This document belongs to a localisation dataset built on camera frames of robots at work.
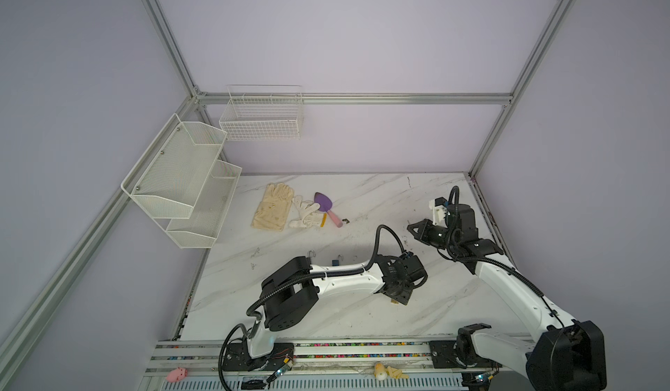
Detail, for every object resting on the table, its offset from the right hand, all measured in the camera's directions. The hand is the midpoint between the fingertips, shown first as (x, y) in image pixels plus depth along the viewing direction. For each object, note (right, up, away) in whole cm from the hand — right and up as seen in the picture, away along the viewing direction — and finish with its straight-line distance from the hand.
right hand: (406, 226), depth 81 cm
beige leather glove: (-50, +3, +26) cm, 56 cm away
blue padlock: (-23, -15, +12) cm, 30 cm away
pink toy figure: (-65, -39, -12) cm, 77 cm away
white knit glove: (-34, +2, +24) cm, 41 cm away
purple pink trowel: (-28, +6, +28) cm, 40 cm away
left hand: (-3, -21, 0) cm, 21 cm away
